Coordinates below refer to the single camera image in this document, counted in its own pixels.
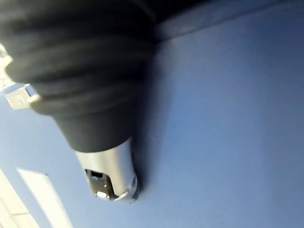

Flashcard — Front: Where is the right robot hand, black cloth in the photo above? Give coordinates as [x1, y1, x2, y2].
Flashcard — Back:
[0, 0, 165, 204]

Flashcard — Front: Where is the blue folder with white label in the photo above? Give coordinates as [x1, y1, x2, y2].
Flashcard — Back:
[0, 0, 304, 228]

